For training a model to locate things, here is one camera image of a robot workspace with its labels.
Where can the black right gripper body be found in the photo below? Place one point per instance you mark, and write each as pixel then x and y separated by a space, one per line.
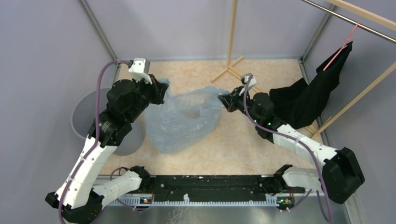
pixel 238 101

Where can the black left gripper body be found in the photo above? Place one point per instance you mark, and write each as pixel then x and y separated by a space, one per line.
pixel 149 93

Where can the blue plastic trash bag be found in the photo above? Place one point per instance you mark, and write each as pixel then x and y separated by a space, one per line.
pixel 183 119

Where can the grey round trash bin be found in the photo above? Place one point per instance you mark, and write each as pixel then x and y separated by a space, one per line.
pixel 82 119

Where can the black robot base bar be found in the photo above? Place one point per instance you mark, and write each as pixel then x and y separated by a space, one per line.
pixel 214 188

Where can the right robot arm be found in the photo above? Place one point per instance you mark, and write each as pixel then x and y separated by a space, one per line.
pixel 336 172

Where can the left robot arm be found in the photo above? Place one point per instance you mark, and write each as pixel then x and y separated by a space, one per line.
pixel 79 200

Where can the black hanging t-shirt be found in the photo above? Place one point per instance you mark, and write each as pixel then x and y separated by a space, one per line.
pixel 301 103

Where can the pink clothes hanger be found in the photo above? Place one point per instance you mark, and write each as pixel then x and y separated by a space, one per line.
pixel 342 47

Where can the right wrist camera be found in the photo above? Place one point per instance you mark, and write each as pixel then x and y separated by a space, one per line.
pixel 248 82

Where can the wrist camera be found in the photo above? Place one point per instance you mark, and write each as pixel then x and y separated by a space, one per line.
pixel 139 70
pixel 248 82

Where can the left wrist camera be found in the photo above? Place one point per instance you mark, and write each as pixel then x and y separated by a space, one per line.
pixel 139 70

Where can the white slotted cable duct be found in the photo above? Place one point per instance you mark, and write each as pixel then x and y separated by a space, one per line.
pixel 136 201

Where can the metal hanging rail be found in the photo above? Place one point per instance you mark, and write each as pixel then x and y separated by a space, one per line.
pixel 367 29

